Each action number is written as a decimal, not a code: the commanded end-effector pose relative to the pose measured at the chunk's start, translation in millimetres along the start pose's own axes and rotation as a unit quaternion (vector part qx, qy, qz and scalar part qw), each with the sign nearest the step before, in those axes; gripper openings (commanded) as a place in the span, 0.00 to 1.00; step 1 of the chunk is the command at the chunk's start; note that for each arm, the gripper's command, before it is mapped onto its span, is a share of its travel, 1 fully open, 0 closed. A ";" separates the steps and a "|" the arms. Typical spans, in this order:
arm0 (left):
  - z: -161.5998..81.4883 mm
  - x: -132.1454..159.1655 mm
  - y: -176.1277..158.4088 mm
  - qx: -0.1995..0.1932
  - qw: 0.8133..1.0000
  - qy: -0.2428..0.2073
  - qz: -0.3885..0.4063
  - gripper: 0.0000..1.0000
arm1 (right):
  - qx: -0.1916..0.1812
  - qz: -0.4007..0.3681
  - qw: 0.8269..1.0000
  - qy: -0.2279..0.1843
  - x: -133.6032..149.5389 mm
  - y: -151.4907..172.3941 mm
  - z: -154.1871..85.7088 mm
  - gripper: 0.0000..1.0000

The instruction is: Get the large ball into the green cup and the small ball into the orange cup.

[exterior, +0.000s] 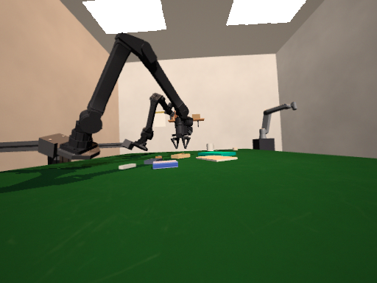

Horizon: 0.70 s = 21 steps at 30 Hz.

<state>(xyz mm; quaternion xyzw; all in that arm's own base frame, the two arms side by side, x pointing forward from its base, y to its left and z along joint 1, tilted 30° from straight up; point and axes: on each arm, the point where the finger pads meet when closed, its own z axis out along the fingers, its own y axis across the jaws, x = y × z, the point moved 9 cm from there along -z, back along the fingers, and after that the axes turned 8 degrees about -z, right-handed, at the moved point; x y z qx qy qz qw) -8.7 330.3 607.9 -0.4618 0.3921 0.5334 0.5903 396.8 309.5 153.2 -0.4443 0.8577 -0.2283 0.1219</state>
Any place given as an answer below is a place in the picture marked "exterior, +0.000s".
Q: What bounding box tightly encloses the cream rectangular block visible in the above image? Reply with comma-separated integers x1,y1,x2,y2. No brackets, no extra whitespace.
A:
119,164,136,170

